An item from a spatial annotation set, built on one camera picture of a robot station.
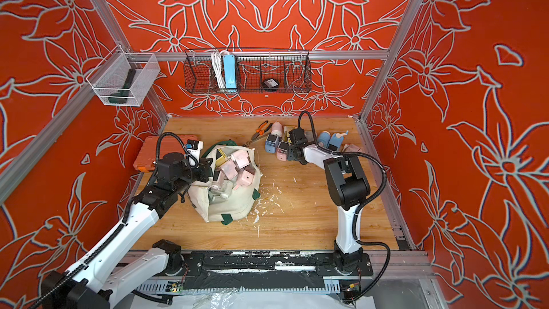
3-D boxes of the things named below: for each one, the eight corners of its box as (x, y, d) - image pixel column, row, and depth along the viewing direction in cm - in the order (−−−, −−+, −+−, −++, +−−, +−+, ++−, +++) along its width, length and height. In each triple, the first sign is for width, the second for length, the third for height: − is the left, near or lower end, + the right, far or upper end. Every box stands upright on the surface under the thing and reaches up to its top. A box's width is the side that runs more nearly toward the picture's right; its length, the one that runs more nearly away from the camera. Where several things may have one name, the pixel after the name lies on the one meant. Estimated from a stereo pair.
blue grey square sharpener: (265, 152, 106) (264, 143, 100) (268, 142, 111) (268, 132, 105) (274, 154, 105) (274, 145, 100) (277, 143, 110) (278, 134, 104)
